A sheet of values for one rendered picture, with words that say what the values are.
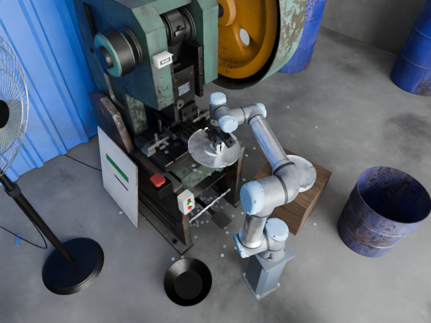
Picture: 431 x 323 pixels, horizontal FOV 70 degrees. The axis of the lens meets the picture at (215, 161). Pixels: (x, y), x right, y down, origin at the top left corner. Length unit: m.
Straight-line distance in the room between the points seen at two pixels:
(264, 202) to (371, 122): 2.39
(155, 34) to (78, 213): 1.62
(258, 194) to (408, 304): 1.50
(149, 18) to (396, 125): 2.68
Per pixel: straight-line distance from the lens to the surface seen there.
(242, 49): 1.73
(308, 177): 2.14
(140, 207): 2.40
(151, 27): 1.31
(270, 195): 1.13
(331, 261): 2.31
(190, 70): 1.58
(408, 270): 2.49
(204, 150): 1.65
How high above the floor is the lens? 1.98
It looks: 48 degrees down
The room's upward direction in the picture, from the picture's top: straight up
